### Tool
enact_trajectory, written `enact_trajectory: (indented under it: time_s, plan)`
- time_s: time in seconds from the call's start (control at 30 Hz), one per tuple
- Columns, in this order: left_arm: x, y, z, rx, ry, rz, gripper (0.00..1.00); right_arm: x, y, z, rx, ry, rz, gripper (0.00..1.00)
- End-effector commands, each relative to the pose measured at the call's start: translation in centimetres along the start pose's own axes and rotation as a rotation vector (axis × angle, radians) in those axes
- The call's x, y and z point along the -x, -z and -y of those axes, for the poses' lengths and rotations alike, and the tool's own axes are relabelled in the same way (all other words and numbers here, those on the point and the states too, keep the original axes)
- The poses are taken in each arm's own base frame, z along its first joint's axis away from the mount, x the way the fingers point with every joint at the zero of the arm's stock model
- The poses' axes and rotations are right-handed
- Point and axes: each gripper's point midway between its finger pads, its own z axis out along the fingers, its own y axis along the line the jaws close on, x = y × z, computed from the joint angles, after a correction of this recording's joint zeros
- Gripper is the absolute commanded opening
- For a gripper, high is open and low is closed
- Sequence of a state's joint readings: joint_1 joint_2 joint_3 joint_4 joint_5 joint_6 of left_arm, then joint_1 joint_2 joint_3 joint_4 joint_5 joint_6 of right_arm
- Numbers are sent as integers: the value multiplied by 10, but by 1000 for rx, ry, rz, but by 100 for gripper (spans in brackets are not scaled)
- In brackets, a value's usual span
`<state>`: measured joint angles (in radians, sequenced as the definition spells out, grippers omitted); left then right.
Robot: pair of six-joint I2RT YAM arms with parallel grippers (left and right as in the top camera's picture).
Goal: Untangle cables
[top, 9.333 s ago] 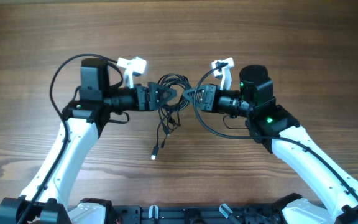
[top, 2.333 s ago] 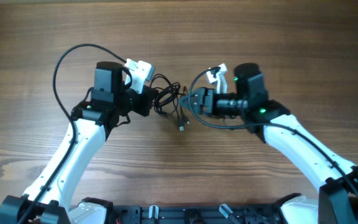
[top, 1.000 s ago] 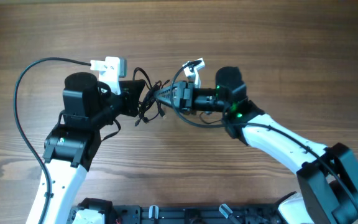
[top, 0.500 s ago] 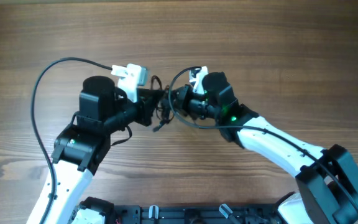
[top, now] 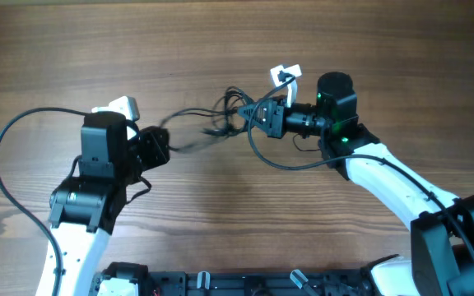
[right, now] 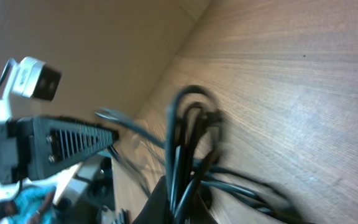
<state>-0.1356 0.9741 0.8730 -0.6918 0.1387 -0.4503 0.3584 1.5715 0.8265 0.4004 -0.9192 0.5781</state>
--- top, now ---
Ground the black USB cable bundle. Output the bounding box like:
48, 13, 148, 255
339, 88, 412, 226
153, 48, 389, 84
160, 86, 257, 154

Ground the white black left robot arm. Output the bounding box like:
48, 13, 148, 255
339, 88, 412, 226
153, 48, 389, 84
36, 111, 170, 295

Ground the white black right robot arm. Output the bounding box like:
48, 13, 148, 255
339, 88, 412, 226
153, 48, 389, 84
238, 69, 474, 295

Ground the black right camera cable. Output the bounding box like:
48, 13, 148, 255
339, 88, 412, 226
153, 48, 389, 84
246, 72, 474, 296

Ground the black camera cable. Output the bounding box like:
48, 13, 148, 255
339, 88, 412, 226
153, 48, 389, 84
0, 107, 90, 296
246, 72, 474, 296

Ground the black left camera cable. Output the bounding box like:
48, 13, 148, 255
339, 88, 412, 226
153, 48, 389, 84
0, 107, 90, 296

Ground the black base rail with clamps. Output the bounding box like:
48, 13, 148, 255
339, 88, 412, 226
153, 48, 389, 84
149, 270, 375, 296

